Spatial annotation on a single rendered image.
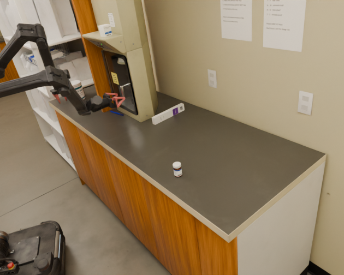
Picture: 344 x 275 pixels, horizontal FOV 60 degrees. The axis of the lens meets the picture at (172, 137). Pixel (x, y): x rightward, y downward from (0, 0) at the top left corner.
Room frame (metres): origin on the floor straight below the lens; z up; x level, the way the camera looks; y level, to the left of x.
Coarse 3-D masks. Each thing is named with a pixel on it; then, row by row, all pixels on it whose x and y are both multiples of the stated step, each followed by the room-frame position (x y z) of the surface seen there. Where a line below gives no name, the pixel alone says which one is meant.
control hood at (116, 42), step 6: (84, 36) 1.94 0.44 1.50; (90, 36) 1.88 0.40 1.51; (96, 36) 1.85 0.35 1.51; (108, 36) 1.80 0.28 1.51; (114, 36) 1.77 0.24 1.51; (120, 36) 1.77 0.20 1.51; (102, 42) 1.78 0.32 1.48; (108, 42) 1.72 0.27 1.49; (114, 42) 1.74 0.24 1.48; (120, 42) 1.76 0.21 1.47; (114, 48) 1.76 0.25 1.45; (120, 48) 1.76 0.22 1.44
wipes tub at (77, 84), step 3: (72, 81) 2.41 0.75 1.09; (75, 81) 2.40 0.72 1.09; (78, 81) 2.39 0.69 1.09; (72, 84) 2.34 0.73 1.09; (75, 84) 2.33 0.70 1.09; (78, 84) 2.34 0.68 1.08; (75, 87) 2.32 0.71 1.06; (78, 87) 2.33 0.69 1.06; (81, 87) 2.37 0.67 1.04; (78, 90) 2.33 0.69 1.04; (81, 90) 2.35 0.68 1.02; (78, 93) 2.32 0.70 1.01; (81, 93) 2.34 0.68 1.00; (81, 96) 2.34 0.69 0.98; (84, 96) 2.37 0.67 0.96
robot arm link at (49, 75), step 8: (40, 72) 1.30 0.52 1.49; (48, 72) 1.30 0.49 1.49; (56, 72) 1.33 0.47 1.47; (16, 80) 1.29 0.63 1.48; (24, 80) 1.28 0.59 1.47; (32, 80) 1.28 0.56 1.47; (40, 80) 1.28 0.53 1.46; (48, 80) 1.27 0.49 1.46; (56, 80) 1.29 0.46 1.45; (64, 80) 1.35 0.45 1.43; (0, 88) 1.26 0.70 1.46; (8, 88) 1.26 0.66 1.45; (16, 88) 1.27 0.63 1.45; (24, 88) 1.28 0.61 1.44; (32, 88) 1.30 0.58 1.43; (56, 88) 1.32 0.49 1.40; (0, 96) 1.27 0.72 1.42
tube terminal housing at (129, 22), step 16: (96, 0) 1.97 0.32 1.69; (112, 0) 1.81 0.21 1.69; (128, 0) 1.82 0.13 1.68; (96, 16) 2.02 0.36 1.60; (128, 16) 1.81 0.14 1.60; (112, 32) 1.88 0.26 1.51; (128, 32) 1.80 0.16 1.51; (144, 32) 1.97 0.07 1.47; (128, 48) 1.79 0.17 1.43; (144, 48) 1.90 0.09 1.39; (128, 64) 1.78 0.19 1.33; (144, 64) 1.84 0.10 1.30; (144, 80) 1.82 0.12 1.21; (144, 96) 1.81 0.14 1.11; (128, 112) 1.90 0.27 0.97; (144, 112) 1.80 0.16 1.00
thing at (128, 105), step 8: (104, 56) 2.01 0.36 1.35; (112, 56) 1.91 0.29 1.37; (120, 56) 1.82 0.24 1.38; (112, 64) 1.93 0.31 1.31; (120, 64) 1.84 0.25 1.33; (112, 72) 1.95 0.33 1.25; (120, 72) 1.86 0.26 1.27; (128, 72) 1.78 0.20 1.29; (112, 80) 1.98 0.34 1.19; (120, 80) 1.88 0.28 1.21; (128, 80) 1.79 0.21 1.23; (112, 88) 2.01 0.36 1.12; (120, 88) 1.91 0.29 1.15; (128, 88) 1.81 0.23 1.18; (120, 96) 1.93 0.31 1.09; (128, 96) 1.83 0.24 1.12; (128, 104) 1.85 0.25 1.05; (136, 112) 1.78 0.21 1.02
